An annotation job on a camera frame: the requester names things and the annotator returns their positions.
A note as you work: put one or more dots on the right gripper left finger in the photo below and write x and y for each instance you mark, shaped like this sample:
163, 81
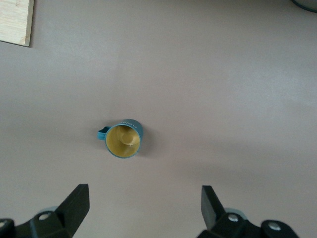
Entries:
69, 213

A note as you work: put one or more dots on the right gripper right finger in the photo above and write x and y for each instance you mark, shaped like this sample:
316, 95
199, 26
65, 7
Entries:
223, 223

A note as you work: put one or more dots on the teal mug yellow inside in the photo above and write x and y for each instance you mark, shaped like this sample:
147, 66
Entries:
122, 145

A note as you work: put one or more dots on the bamboo cutting board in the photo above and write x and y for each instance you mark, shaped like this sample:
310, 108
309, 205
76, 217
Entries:
13, 19

